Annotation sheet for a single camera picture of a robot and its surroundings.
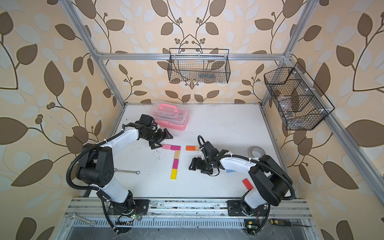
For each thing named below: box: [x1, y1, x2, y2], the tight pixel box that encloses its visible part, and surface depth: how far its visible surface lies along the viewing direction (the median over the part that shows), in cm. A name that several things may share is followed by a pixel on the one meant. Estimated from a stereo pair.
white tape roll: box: [248, 145, 266, 158], surface depth 93 cm
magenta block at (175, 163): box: [172, 159, 179, 170], surface depth 91 cm
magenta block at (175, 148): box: [170, 145, 182, 151], surface depth 98 cm
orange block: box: [185, 145, 196, 151], surface depth 98 cm
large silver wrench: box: [68, 211, 96, 227], surface depth 74 cm
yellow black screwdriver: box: [271, 218, 312, 228], surface depth 70 cm
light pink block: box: [161, 144, 172, 150], surface depth 98 cm
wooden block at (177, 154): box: [174, 150, 181, 160], surface depth 95 cm
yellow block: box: [170, 168, 178, 180], surface depth 88 cm
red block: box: [242, 178, 254, 191], surface depth 84 cm
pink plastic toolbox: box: [150, 100, 190, 131], surface depth 104 cm
